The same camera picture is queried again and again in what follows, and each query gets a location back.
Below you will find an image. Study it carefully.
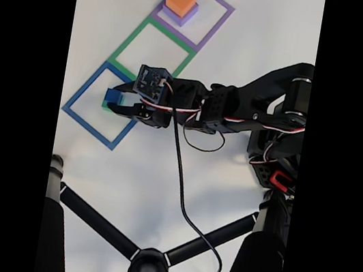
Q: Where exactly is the small blue cube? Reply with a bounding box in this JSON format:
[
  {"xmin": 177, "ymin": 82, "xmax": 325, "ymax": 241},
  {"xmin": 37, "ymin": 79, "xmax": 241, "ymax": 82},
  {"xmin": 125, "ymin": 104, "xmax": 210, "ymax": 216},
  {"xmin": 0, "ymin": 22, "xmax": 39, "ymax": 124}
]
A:
[{"xmin": 103, "ymin": 87, "xmax": 126, "ymax": 106}]

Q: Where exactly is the green foam block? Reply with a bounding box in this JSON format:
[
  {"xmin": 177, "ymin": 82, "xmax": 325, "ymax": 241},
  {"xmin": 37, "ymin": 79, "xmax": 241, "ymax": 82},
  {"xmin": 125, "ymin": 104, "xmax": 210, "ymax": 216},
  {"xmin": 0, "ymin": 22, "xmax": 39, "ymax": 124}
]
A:
[{"xmin": 101, "ymin": 91, "xmax": 126, "ymax": 113}]

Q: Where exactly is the purple foam block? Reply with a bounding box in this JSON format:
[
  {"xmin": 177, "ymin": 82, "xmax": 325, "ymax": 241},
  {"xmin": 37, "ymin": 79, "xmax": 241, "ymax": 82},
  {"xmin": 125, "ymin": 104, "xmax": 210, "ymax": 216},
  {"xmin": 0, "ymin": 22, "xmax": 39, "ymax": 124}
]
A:
[{"xmin": 159, "ymin": 0, "xmax": 201, "ymax": 30}]

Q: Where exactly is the red clamp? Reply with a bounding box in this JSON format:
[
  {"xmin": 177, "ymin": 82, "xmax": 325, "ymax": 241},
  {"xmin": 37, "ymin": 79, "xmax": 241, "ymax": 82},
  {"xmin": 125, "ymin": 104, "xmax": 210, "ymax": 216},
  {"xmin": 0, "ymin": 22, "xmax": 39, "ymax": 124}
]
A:
[{"xmin": 269, "ymin": 169, "xmax": 295, "ymax": 192}]

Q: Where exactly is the red white servo cable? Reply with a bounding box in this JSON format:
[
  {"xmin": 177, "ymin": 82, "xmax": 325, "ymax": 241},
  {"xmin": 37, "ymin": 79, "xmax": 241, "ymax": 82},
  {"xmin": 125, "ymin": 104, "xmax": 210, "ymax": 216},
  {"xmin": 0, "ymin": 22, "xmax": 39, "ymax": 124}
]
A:
[{"xmin": 138, "ymin": 97, "xmax": 204, "ymax": 126}]

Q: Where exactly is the gripper camera circuit board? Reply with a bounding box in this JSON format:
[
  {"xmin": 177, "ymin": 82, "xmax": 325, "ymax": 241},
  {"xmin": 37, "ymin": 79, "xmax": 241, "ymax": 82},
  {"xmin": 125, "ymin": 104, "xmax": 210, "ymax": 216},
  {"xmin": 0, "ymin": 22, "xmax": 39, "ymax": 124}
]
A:
[{"xmin": 130, "ymin": 63, "xmax": 176, "ymax": 109}]

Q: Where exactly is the green square frame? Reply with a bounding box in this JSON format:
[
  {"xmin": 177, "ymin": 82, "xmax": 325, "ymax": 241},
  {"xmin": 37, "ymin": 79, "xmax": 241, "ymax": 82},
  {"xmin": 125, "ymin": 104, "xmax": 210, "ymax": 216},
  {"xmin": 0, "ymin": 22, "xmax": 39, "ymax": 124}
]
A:
[{"xmin": 103, "ymin": 10, "xmax": 201, "ymax": 92}]

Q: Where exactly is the blue square frame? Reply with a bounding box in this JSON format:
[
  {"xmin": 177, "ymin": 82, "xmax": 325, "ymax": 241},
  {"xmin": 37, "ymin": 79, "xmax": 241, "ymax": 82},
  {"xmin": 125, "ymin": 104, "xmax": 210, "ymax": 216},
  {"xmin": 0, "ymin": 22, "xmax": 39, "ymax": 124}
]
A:
[{"xmin": 56, "ymin": 55, "xmax": 147, "ymax": 154}]

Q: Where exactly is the purple square frame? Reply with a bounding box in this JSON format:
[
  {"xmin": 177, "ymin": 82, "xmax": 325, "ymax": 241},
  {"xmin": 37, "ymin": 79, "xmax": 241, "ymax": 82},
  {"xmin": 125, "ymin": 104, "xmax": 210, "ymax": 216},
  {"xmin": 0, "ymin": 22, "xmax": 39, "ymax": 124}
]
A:
[{"xmin": 146, "ymin": 0, "xmax": 237, "ymax": 57}]

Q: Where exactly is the black camera tripod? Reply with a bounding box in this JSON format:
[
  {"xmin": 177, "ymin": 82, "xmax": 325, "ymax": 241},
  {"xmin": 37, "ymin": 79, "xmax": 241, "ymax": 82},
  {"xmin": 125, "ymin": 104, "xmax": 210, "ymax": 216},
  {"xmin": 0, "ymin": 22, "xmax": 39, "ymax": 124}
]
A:
[{"xmin": 33, "ymin": 153, "xmax": 295, "ymax": 272}]

